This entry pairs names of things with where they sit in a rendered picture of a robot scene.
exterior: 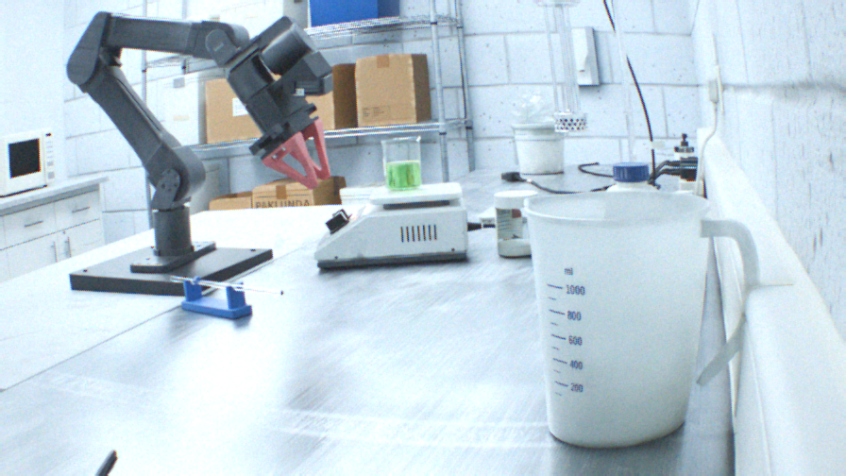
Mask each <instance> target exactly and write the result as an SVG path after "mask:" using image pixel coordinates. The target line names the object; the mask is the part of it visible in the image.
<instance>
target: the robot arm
mask: <svg viewBox="0 0 846 476"><path fill-rule="evenodd" d="M123 48H126V49H136V50H145V51H154V52H163V53H172V54H180V55H187V56H193V58H198V59H205V60H214V61H215V62H216V64H217V66H218V67H219V68H232V69H231V70H230V71H229V75H228V78H227V83H228V85H229V86H230V88H231V89H232V90H233V91H234V93H235V94H236V96H237V97H238V99H239V100H240V102H241V103H242V105H243V106H245V110H246V111H247V113H248V114H249V116H250V117H251V119H252V120H253V122H254V123H255V125H256V126H257V128H258V129H259V131H260V132H261V134H262V137H261V138H260V139H259V140H257V141H256V142H255V143H254V144H253V145H252V146H250V147H249V148H248V149H249V150H250V152H251V153H252V155H253V156H254V155H256V154H257V153H258V152H259V151H260V150H261V149H264V150H265V152H266V153H264V154H263V155H262V156H261V160H262V162H263V163H264V165H265V166H268V167H270V168H272V169H274V170H276V171H278V172H280V173H282V174H283V175H285V176H287V177H290V178H291V179H294V180H295V181H297V182H299V183H300V184H302V185H304V186H305V187H307V188H308V189H310V190H312V189H314V188H315V187H316V186H318V180H317V177H316V176H318V177H319V178H321V179H322V180H325V179H327V178H328V177H330V167H329V162H328V157H327V153H326V146H325V136H324V128H323V122H322V121H321V119H320V118H319V116H318V115H316V116H315V117H314V118H313V119H311V118H310V115H312V114H313V113H314V112H315V111H317V110H318V108H317V107H316V105H315V104H314V103H313V102H312V103H310V104H309V103H308V102H307V100H306V99H305V97H307V96H321V95H326V94H329V93H330V92H332V91H333V83H332V74H331V73H332V68H331V67H330V65H329V64H328V62H327V61H326V60H325V58H324V57H323V56H322V54H321V53H320V52H319V51H318V52H316V53H314V52H315V51H316V47H315V45H314V43H313V40H312V39H311V38H310V36H309V35H308V34H307V32H306V31H305V30H304V29H303V28H302V27H301V26H300V25H299V23H298V22H297V21H296V19H295V18H292V17H288V16H282V17H280V18H279V19H278V20H277V21H276V22H275V23H273V24H272V25H271V26H269V27H268V28H267V29H265V30H264V31H263V32H262V33H260V34H259V35H256V36H254V37H253V38H252V39H251V40H250V36H249V33H248V31H247V29H246V28H245V27H244V26H242V25H236V24H230V23H223V22H214V21H203V20H202V21H197V20H184V19H173V18H161V17H147V16H135V15H131V14H127V13H114V12H110V11H98V12H97V13H96V14H95V15H94V17H93V18H92V20H91V21H90V23H89V24H88V26H87V28H86V29H85V31H84V33H83V34H82V36H81V38H80V39H79V41H78V43H77V44H76V47H75V48H74V50H73V52H72V53H71V55H70V57H69V59H68V61H67V64H66V75H67V77H68V79H69V80H70V82H71V83H73V84H75V85H77V87H78V88H79V89H80V90H81V92H82V93H83V94H88V95H89V97H90V98H91V99H92V100H93V101H94V102H95V103H96V104H98V105H99V107H100V108H101V109H102V110H103V111H104V113H105V114H107V116H108V117H109V119H111V121H112V122H113V124H114V125H115V126H116V127H117V129H118V130H119V131H120V133H121V134H122V135H123V137H124V138H125V139H126V141H127V142H128V144H129V145H130V146H131V148H132V149H133V150H134V152H135V153H136V155H137V156H138V158H139V159H140V161H141V162H142V166H143V168H144V170H145V171H146V172H147V174H148V175H149V176H148V178H147V180H148V181H149V182H150V184H151V185H152V186H153V187H154V189H155V190H156V191H155V193H154V195H153V197H152V199H151V202H150V210H154V211H153V225H154V238H155V247H153V254H151V255H148V256H146V257H144V258H141V259H140V260H138V261H136V262H133V263H130V264H129V267H130V271H131V272H157V273H163V272H168V271H170V270H172V269H174V268H176V267H178V266H180V265H182V264H186V263H187V262H189V261H191V260H193V259H195V258H197V257H199V256H201V255H203V254H205V253H208V252H210V251H212V250H214V249H216V241H192V233H191V217H190V207H188V206H185V205H184V204H186V203H188V202H191V201H192V196H194V195H196V194H198V193H199V192H200V191H201V189H202V188H203V186H204V184H205V180H206V169H205V166H204V164H203V162H202V161H201V160H200V159H199V158H198V157H197V156H196V154H195V153H194V152H193V150H192V149H191V148H190V147H189V146H188V145H181V143H180V142H179V141H178V140H177V139H176V138H175V137H174V136H173V135H172V134H170V133H169V132H168V131H167V130H166V129H165V127H164V126H163V125H162V124H161V123H160V121H159V120H158V119H157V118H156V116H155V115H154V114H153V113H152V111H151V110H150V109H149V108H148V107H147V106H146V104H145V103H144V102H143V100H142V99H141V98H140V97H139V96H138V95H137V93H136V92H135V91H134V89H133V88H132V87H131V85H130V84H129V82H128V81H127V79H126V75H125V74H124V72H123V71H122V70H121V66H122V65H123V63H122V62H121V61H120V58H121V55H122V51H123ZM262 61H263V62H262ZM266 67H267V68H268V69H267V68H266ZM268 70H269V71H270V72H271V73H272V74H274V75H275V76H277V75H279V76H281V78H280V79H278V80H277V81H276V80H275V79H274V78H273V76H272V75H271V74H270V72H269V71H268ZM312 137H313V139H314V143H315V147H316V150H317V154H318V158H319V160H320V164H321V168H320V167H319V166H318V165H317V164H316V163H314V162H313V161H312V159H311V158H310V156H309V153H308V150H307V147H306V145H305V142H306V141H308V140H309V139H310V138H312ZM288 153H289V154H290V155H291V156H293V157H294V158H295V159H296V160H298V161H299V162H300V163H301V164H302V166H303V168H304V170H305V172H306V175H307V177H308V178H305V177H304V176H302V175H301V174H300V173H298V172H297V171H296V170H295V169H294V168H292V167H291V166H289V165H288V164H286V163H285V162H284V161H282V158H283V157H285V156H286V155H287V154H288Z"/></svg>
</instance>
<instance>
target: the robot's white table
mask: <svg viewBox="0 0 846 476"><path fill-rule="evenodd" d="M365 205H366V204H356V205H331V206H309V207H288V208H267V209H248V210H229V211H211V212H200V213H197V214H195V215H192V216H190V217H191V233H192V241H216V247H243V248H272V249H273V257H274V258H273V259H271V260H269V261H267V262H265V263H261V264H259V265H257V266H255V267H253V268H251V269H248V270H246V271H245V272H243V273H241V274H239V275H237V276H234V277H232V278H230V279H228V280H225V281H223V283H229V282H231V281H234V280H236V279H238V278H240V277H242V276H243V275H246V274H248V273H250V272H252V271H254V270H256V269H258V268H260V267H263V266H265V265H267V264H270V263H272V262H273V261H275V260H278V259H280V258H282V257H284V256H286V255H288V254H290V253H293V252H295V251H297V250H299V249H301V248H303V247H306V246H308V245H310V244H312V243H314V242H316V241H319V240H321V239H322V238H323V236H324V235H325V233H326V232H327V231H329V229H328V228H327V226H326V225H325V222H326V221H328V220H329V219H331V218H332V214H333V213H334V212H337V211H339V210H341V209H344V210H345V211H346V213H347V215H349V214H351V213H355V212H357V211H358V210H359V209H360V208H362V207H363V206H365ZM154 245H155V238H154V229H151V230H148V231H145V232H142V233H139V234H137V235H134V236H131V237H128V238H126V239H123V240H121V241H118V242H115V243H112V244H109V245H106V246H102V247H100V248H97V249H94V250H91V251H89V252H86V253H83V254H80V255H77V256H75V257H73V258H70V259H67V260H64V261H62V262H59V263H54V264H51V265H49V266H47V267H44V268H41V269H38V270H36V271H33V272H30V273H27V274H25V275H23V276H20V277H17V278H15V279H12V280H7V281H4V282H2V283H0V393H2V392H4V391H6V390H8V389H10V388H11V387H13V386H15V385H17V384H19V383H22V382H24V381H26V380H29V379H31V378H33V377H35V376H37V375H39V374H41V373H43V372H44V371H46V370H48V369H50V368H52V367H54V366H57V365H59V364H61V363H63V362H66V361H68V360H70V359H72V358H74V357H76V356H77V355H79V354H81V353H83V352H85V351H87V350H89V349H92V348H94V347H96V346H98V345H101V344H103V343H105V342H107V341H109V340H111V339H112V338H114V337H116V336H118V335H120V334H122V333H124V332H127V331H129V330H132V329H134V328H136V327H138V326H140V325H142V324H143V323H145V322H147V321H149V320H151V319H153V318H155V317H157V316H160V315H163V314H165V313H167V312H169V311H171V310H173V309H175V308H177V307H178V306H180V305H181V301H183V300H186V299H185V297H176V296H158V295H141V294H125V293H108V292H93V291H77V290H71V285H70V279H69V273H72V272H75V271H77V270H79V269H82V268H85V267H88V266H91V265H94V264H99V263H102V262H104V261H107V260H109V259H112V258H115V257H118V256H121V255H124V254H127V253H129V252H132V251H135V250H138V249H141V248H144V247H149V246H154Z"/></svg>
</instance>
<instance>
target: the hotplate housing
mask: <svg viewBox="0 0 846 476"><path fill-rule="evenodd" d="M481 229H482V223H478V222H472V223H471V222H467V214H466V208H465V203H464V200H463V198H460V199H452V200H437V201H424V202H410V203H397V204H383V205H370V204H369V203H368V204H367V205H366V207H365V209H364V212H363V214H362V216H360V217H359V218H358V219H356V220H355V221H353V222H352V223H350V224H349V225H347V226H346V227H345V228H343V229H341V230H340V231H338V232H337V233H335V234H334V235H332V236H331V237H330V238H329V239H328V240H326V241H325V242H323V243H322V244H321V245H319V246H317V247H316V250H315V252H314V253H313V254H314V259H315V260H317V261H318V262H317V268H322V267H327V268H336V267H339V266H353V265H368V264H395V263H409V262H424V261H437V260H448V261H453V260H457V259H464V258H466V251H467V250H468V235H467V233H468V232H469V231H473V230H481Z"/></svg>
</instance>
